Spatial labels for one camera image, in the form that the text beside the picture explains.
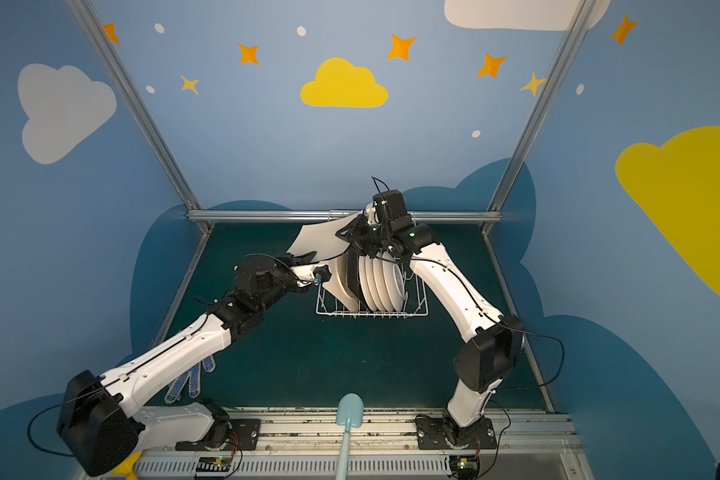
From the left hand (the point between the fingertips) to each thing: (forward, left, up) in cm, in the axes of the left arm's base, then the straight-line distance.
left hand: (307, 245), depth 75 cm
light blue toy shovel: (-33, -12, -28) cm, 45 cm away
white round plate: (-1, -15, -15) cm, 21 cm away
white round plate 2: (-2, -17, -15) cm, 23 cm away
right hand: (+3, -8, +2) cm, 9 cm away
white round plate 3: (-1, -20, -16) cm, 25 cm away
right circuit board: (-43, -41, -34) cm, 68 cm away
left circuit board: (-44, +22, -34) cm, 59 cm away
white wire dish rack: (-2, -31, -25) cm, 40 cm away
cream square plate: (+9, -2, -7) cm, 11 cm away
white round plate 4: (+1, -24, -16) cm, 29 cm away
